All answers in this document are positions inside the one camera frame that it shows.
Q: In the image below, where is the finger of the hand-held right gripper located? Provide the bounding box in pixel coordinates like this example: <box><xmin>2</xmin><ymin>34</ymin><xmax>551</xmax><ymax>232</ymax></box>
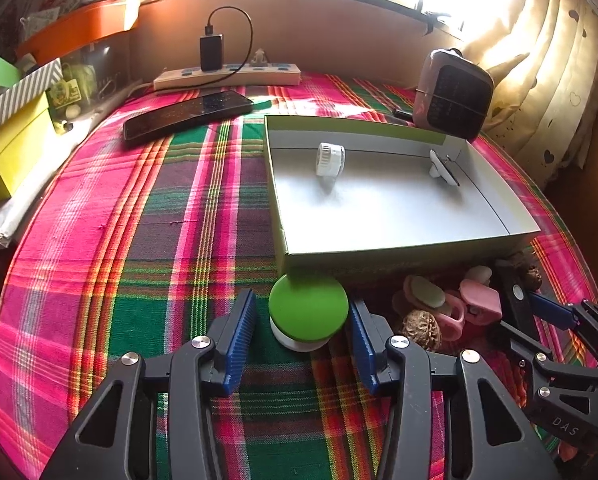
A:
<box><xmin>499</xmin><ymin>321</ymin><xmax>598</xmax><ymax>448</ymax></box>
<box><xmin>526</xmin><ymin>291</ymin><xmax>598</xmax><ymax>368</ymax></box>

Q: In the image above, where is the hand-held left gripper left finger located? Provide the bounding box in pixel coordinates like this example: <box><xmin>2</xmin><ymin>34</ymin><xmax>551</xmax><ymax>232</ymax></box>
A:
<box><xmin>41</xmin><ymin>289</ymin><xmax>258</xmax><ymax>480</ymax></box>

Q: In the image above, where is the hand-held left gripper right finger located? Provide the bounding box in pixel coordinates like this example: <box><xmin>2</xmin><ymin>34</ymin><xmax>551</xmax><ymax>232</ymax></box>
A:
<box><xmin>348</xmin><ymin>297</ymin><xmax>547</xmax><ymax>480</ymax></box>

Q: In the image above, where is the large walnut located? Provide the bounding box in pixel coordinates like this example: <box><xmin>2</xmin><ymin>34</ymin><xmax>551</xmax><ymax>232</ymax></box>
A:
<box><xmin>401</xmin><ymin>310</ymin><xmax>442</xmax><ymax>347</ymax></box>

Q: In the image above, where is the green and white spool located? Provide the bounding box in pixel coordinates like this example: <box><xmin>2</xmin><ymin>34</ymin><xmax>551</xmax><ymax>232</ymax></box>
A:
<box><xmin>268</xmin><ymin>274</ymin><xmax>350</xmax><ymax>352</ymax></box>

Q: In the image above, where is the pink case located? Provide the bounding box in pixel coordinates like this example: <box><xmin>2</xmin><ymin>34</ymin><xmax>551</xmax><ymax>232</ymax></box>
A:
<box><xmin>459</xmin><ymin>279</ymin><xmax>502</xmax><ymax>325</ymax></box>

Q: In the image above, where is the pink holder with green pad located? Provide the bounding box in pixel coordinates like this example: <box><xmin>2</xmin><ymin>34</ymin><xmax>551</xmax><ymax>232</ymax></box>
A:
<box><xmin>392</xmin><ymin>275</ymin><xmax>450</xmax><ymax>316</ymax></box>

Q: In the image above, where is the shallow cardboard box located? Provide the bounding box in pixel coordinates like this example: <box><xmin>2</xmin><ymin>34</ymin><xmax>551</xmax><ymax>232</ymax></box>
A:
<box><xmin>263</xmin><ymin>114</ymin><xmax>542</xmax><ymax>272</ymax></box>

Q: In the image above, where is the plaid cloth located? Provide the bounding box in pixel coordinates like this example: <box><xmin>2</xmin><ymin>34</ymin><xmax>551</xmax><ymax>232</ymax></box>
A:
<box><xmin>1</xmin><ymin>71</ymin><xmax>598</xmax><ymax>480</ymax></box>

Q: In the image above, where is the white clip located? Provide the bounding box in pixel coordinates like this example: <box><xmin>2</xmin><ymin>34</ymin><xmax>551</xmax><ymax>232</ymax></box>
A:
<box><xmin>427</xmin><ymin>149</ymin><xmax>462</xmax><ymax>188</ymax></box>

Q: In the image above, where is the small white round cap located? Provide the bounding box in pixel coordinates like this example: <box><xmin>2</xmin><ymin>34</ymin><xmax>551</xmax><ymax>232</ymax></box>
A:
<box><xmin>315</xmin><ymin>142</ymin><xmax>346</xmax><ymax>178</ymax></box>

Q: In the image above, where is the black smartphone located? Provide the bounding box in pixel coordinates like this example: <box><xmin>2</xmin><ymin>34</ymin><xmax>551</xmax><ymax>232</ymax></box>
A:
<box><xmin>122</xmin><ymin>89</ymin><xmax>256</xmax><ymax>148</ymax></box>

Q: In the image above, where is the small pink heater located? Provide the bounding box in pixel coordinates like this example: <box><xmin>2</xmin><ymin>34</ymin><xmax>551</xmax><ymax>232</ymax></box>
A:
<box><xmin>411</xmin><ymin>48</ymin><xmax>495</xmax><ymax>142</ymax></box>

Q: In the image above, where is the cream heart print curtain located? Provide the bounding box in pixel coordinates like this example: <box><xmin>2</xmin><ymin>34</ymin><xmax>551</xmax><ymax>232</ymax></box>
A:
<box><xmin>462</xmin><ymin>0</ymin><xmax>598</xmax><ymax>186</ymax></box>

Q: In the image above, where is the beige power strip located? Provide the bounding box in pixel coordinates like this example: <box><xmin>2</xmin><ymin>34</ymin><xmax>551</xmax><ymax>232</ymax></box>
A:
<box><xmin>153</xmin><ymin>62</ymin><xmax>302</xmax><ymax>92</ymax></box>

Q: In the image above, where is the black charger adapter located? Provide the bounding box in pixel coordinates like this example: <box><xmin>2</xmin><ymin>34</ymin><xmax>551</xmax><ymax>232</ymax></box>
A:
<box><xmin>199</xmin><ymin>34</ymin><xmax>225</xmax><ymax>72</ymax></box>

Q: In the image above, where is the yellow box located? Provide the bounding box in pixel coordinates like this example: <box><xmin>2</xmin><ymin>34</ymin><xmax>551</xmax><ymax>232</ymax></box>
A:
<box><xmin>0</xmin><ymin>91</ymin><xmax>54</xmax><ymax>208</ymax></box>

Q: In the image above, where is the clear container with stickers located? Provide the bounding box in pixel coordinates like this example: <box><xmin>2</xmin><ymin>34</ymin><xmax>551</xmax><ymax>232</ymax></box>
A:
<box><xmin>44</xmin><ymin>42</ymin><xmax>130</xmax><ymax>136</ymax></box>

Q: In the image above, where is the striped box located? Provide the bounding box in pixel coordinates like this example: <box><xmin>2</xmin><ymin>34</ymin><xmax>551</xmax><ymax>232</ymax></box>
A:
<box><xmin>0</xmin><ymin>57</ymin><xmax>64</xmax><ymax>133</ymax></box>

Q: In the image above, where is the pink ring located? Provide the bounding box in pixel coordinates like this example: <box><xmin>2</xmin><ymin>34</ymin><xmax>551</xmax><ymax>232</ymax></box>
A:
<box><xmin>436</xmin><ymin>305</ymin><xmax>467</xmax><ymax>343</ymax></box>

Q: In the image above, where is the black charging cable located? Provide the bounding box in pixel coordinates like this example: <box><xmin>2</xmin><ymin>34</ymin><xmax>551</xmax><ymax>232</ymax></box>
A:
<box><xmin>204</xmin><ymin>7</ymin><xmax>255</xmax><ymax>86</ymax></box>

